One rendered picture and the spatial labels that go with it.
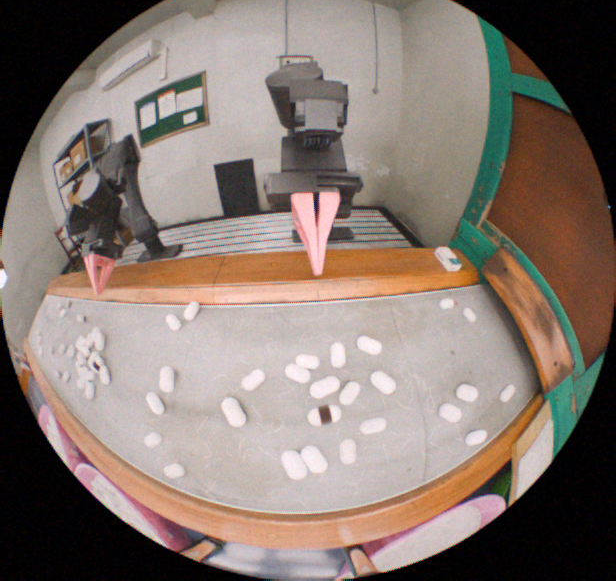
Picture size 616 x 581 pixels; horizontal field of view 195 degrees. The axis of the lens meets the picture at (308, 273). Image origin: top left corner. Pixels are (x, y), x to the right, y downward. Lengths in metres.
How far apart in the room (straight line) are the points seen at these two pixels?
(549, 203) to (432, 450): 0.45
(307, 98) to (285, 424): 0.31
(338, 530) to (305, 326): 0.28
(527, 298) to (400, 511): 0.37
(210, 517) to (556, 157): 0.71
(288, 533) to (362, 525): 0.07
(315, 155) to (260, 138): 1.90
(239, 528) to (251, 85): 2.35
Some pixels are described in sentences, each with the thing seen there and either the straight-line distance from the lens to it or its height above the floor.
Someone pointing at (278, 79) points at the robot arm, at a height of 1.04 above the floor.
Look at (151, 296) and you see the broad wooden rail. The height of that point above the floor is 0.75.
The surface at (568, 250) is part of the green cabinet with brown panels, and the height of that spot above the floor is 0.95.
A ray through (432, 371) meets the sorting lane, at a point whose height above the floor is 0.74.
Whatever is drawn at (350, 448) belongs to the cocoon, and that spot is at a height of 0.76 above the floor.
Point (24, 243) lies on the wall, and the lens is 4.92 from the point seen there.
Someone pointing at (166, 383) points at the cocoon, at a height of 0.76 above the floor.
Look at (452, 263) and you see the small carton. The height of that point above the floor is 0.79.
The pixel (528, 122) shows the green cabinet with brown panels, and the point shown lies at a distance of 0.53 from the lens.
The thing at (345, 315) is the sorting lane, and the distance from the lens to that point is 0.29.
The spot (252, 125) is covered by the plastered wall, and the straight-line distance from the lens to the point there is 2.10.
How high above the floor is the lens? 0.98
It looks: 44 degrees down
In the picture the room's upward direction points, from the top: straight up
